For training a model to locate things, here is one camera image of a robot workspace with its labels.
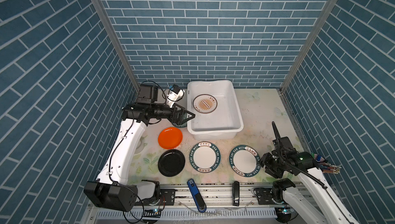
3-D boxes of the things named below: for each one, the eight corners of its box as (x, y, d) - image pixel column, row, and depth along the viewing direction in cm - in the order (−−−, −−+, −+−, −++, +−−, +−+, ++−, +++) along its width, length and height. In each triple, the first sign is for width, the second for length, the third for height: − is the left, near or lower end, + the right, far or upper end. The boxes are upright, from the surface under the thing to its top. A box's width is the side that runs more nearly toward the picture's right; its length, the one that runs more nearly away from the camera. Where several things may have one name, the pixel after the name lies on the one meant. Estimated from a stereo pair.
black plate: (156, 176, 82) (155, 175, 80) (161, 150, 91) (160, 149, 89) (183, 177, 82) (183, 175, 80) (185, 151, 91) (185, 149, 89)
